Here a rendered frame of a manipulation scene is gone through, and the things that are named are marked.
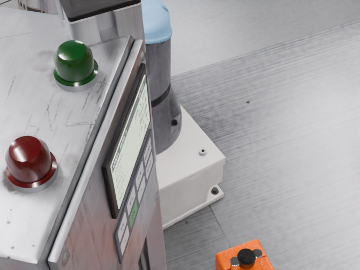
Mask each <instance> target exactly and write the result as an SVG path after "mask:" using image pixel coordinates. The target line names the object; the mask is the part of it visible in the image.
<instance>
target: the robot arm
mask: <svg viewBox="0 0 360 270"><path fill-rule="evenodd" d="M17 3H18V9H20V10H27V11H34V12H41V13H48V14H55V15H58V11H57V6H56V2H55V0H17ZM141 4H142V17H143V23H144V35H145V46H146V52H145V60H146V71H147V78H148V80H149V90H150V96H151V107H152V119H153V130H154V141H155V152H156V155H158V154H160V153H162V152H164V151H165V150H167V149H168V148H169V147H170V146H172V145H173V143H174V142H175V141H176V140H177V138H178V136H179V134H180V132H181V128H182V111H181V107H180V104H179V102H178V99H177V97H176V95H175V93H174V91H173V88H172V86H171V81H170V80H171V36H172V33H173V30H172V28H171V26H170V14H169V11H168V9H167V7H166V6H165V5H164V4H163V3H162V2H161V1H160V0H141Z"/></svg>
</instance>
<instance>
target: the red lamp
mask: <svg viewBox="0 0 360 270"><path fill-rule="evenodd" d="M5 162H6V164H7V166H6V175H7V177H8V179H9V182H10V184H11V185H12V187H13V188H14V189H16V190H17V191H19V192H22V193H37V192H41V191H43V190H45V189H47V188H48V187H50V186H51V185H52V183H53V182H54V181H55V179H56V178H57V175H58V164H57V161H56V158H55V156H54V155H53V153H52V152H50V151H49V148H48V146H47V144H46V143H45V142H44V141H43V140H41V139H39V138H36V137H32V136H22V137H19V138H17V139H16V140H14V141H13V142H12V143H11V145H10V146H9V147H8V149H7V151H6V153H5Z"/></svg>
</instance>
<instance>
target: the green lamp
mask: <svg viewBox="0 0 360 270"><path fill-rule="evenodd" d="M54 63H55V67H54V78H55V82H56V84H57V86H58V87H59V88H61V89H62V90H64V91H67V92H72V93H76V92H83V91H86V90H88V89H90V88H91V87H93V86H94V85H95V84H96V83H97V81H98V79H99V76H100V73H99V67H98V64H97V62H96V60H95V59H94V58H93V54H92V51H91V49H90V48H89V47H88V46H87V45H85V44H84V43H82V42H81V41H78V40H69V41H65V42H63V43H62V44H61V45H60V46H59V47H58V49H57V50H56V52H55V54H54Z"/></svg>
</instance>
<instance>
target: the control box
mask: <svg viewBox="0 0 360 270"><path fill-rule="evenodd" d="M100 37H101V42H99V43H95V44H92V45H88V47H89V48H90V49H91V51H92V54H93V58H94V59H95V60H96V62H97V64H98V67H99V73H100V76H99V79H98V81H97V83H96V84H95V85H94V86H93V87H91V88H90V89H88V90H86V91H83V92H76V93H72V92H67V91H64V90H62V89H61V88H59V87H58V86H57V84H56V82H55V78H54V67H55V63H54V54H55V52H56V50H57V49H58V47H59V46H60V45H61V44H62V43H63V42H65V41H69V40H70V37H69V35H68V32H67V29H66V23H65V20H62V18H61V16H60V15H55V14H48V13H41V12H34V11H27V10H20V9H12V8H8V7H0V270H136V268H137V264H138V261H139V257H140V254H141V251H142V248H143V245H144V241H145V238H146V235H147V232H148V228H149V225H150V222H151V219H152V216H153V212H154V209H155V205H156V202H157V201H158V199H159V192H158V181H157V174H156V164H155V161H154V164H153V168H152V171H151V174H150V177H149V180H148V183H147V186H146V190H145V193H144V196H143V198H142V201H141V204H140V208H139V211H138V214H137V217H136V220H135V223H134V226H133V229H132V233H131V236H130V239H129V242H128V244H127V248H126V251H125V254H124V257H123V260H122V263H121V264H120V263H119V259H118V254H117V250H116V244H115V240H114V232H115V229H116V226H117V223H118V220H119V217H120V215H121V212H122V209H123V206H124V203H125V200H126V197H127V195H128V191H129V188H130V185H131V182H132V179H133V177H134V173H135V171H136V168H137V165H138V162H139V159H140V156H141V153H142V151H143V147H144V144H145V141H146V138H147V135H148V133H149V130H150V129H152V120H151V122H150V124H149V127H148V130H147V133H146V136H145V139H144V142H143V144H142V147H141V150H140V153H139V156H138V159H137V162H136V165H135V168H134V171H133V174H132V177H131V179H130V182H129V186H128V188H127V191H126V194H125V197H124V200H123V203H122V206H121V209H120V211H119V214H118V217H117V219H113V218H112V216H111V210H110V206H109V200H108V195H107V190H106V185H105V182H104V177H103V172H102V165H103V162H104V159H105V157H106V154H107V151H108V149H109V146H110V143H111V141H112V138H113V136H114V133H115V131H116V128H117V125H118V122H119V120H120V117H121V115H122V112H123V109H124V107H125V104H126V101H127V99H128V97H129V94H130V91H131V88H132V86H133V83H134V80H135V78H136V75H137V73H138V70H139V67H140V65H141V63H144V64H146V60H145V49H144V41H143V40H142V39H136V40H135V41H134V38H133V37H132V36H131V35H123V36H118V35H117V33H116V26H114V27H110V28H106V29H103V30H100ZM22 136H32V137H36V138H39V139H41V140H43V141H44V142H45V143H46V144H47V146H48V148H49V151H50V152H52V153H53V155H54V156H55V158H56V161H57V164H58V175H57V178H56V179H55V181H54V182H53V183H52V185H51V186H50V187H48V188H47V189H45V190H43V191H41V192H37V193H22V192H19V191H17V190H16V189H14V188H13V187H12V185H11V184H10V182H9V179H8V177H7V175H6V166H7V164H6V162H5V153H6V151H7V149H8V147H9V146H10V145H11V143H12V142H13V141H14V140H16V139H17V138H19V137H22ZM152 139H153V131H152ZM153 149H154V142H153ZM154 160H155V153H154Z"/></svg>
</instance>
